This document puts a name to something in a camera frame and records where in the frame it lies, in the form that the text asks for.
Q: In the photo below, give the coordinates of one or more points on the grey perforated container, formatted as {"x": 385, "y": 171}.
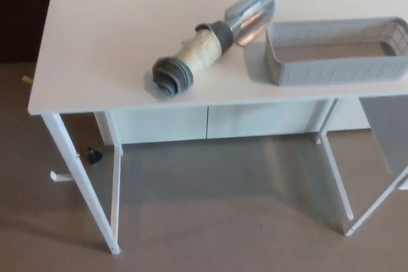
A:
{"x": 334, "y": 73}

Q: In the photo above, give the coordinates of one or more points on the white cabinet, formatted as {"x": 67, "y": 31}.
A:
{"x": 165, "y": 125}

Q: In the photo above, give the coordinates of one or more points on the yellow tape scrap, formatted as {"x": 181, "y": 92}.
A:
{"x": 26, "y": 79}

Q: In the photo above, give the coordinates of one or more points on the dark brown furniture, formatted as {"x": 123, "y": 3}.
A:
{"x": 22, "y": 14}

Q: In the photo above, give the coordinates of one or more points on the white desk leg frame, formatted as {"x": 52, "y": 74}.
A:
{"x": 338, "y": 186}
{"x": 95, "y": 195}

